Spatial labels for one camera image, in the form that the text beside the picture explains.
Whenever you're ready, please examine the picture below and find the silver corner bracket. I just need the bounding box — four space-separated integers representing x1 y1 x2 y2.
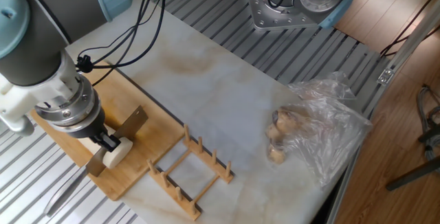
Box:
377 67 395 86

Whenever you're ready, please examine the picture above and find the black cable with metal plug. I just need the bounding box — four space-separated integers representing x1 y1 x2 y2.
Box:
91 0 178 87

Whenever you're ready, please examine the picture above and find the round white radish slice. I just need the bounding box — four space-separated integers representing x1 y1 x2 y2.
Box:
102 136 134 170

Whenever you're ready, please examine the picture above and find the aluminium frame rail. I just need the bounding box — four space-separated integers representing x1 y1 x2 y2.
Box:
324 0 440 224

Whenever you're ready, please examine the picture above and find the wooden peg rack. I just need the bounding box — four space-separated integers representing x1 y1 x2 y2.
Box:
146 122 234 221

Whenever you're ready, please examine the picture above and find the steel cleaver knife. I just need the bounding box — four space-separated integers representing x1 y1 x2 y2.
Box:
43 104 150 218

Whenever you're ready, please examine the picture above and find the white marble slab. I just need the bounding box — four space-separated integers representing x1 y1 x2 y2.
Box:
0 0 365 224

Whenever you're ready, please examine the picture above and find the black cable with clip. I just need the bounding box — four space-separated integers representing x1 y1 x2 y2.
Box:
75 0 162 74

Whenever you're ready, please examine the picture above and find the clear plastic bag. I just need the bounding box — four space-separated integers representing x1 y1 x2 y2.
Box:
266 71 374 187

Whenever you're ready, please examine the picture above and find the silver wrist coupling ring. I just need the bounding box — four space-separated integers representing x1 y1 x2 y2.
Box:
34 76 103 134

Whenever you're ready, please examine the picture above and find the black stand leg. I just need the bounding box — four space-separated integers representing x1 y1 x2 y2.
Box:
384 155 440 192

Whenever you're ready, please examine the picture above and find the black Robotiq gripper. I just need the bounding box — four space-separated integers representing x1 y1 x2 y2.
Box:
63 109 122 153

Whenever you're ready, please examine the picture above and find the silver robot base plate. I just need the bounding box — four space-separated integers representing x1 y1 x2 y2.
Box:
245 0 322 32

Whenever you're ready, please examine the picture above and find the wooden cutting board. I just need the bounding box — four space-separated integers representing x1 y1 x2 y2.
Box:
30 60 186 201

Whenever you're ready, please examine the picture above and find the grey cable bundle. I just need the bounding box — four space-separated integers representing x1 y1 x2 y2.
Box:
415 85 440 161

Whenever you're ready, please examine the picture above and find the black floor cable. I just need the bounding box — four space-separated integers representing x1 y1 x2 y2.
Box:
379 0 440 58

